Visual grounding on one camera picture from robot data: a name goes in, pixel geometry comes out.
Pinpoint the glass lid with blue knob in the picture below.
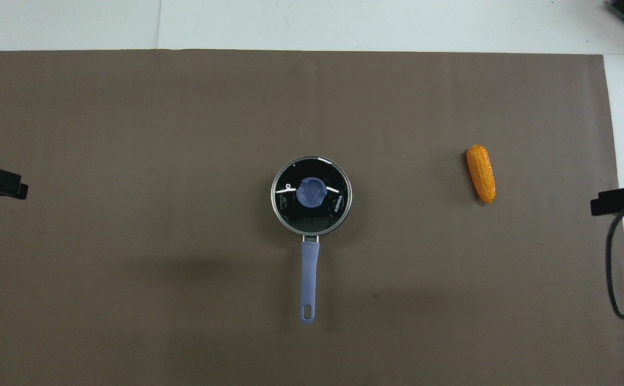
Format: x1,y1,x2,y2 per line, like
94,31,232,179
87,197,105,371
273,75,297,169
272,157,351,234

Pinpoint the dark pot with purple handle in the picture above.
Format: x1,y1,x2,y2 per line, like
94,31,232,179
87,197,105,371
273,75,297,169
271,156,353,323

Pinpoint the yellow toy corn cob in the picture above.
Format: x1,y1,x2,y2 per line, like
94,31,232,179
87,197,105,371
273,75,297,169
466,145,496,204

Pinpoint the brown table mat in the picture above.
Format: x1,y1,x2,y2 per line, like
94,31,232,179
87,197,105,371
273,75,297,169
0,50,624,386

